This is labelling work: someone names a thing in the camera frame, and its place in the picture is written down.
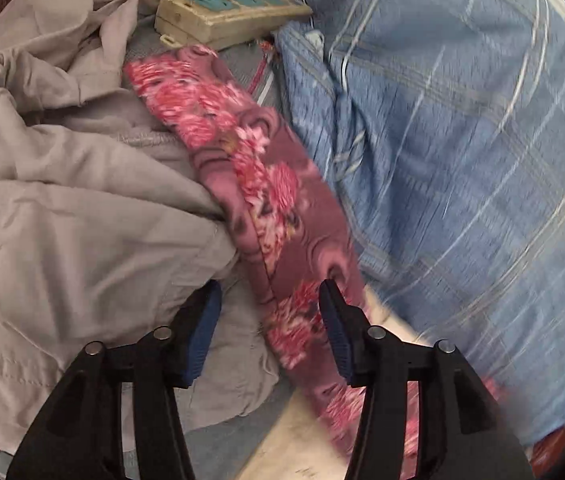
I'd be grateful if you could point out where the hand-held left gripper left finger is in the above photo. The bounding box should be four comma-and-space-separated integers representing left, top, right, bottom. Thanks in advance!
6, 280, 223, 480

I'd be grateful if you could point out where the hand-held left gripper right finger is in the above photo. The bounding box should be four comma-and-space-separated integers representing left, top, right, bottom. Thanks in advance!
319, 279, 536, 480

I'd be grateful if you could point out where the pink floral garment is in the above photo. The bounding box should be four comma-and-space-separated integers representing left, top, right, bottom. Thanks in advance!
123, 44, 506, 463

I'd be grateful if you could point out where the cream leaf-print pillow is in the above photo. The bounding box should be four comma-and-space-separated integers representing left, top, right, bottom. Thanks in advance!
250, 285, 419, 480

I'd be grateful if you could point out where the grey garment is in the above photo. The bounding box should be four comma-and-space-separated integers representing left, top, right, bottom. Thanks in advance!
0, 0, 283, 457

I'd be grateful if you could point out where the blue plaid quilt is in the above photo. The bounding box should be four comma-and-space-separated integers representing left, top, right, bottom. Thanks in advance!
271, 0, 565, 448

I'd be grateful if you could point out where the red cloth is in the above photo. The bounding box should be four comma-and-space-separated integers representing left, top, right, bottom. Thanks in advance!
525, 422, 565, 468

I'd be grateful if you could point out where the cream power strip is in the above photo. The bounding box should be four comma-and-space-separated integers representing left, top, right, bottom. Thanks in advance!
154, 0, 314, 51

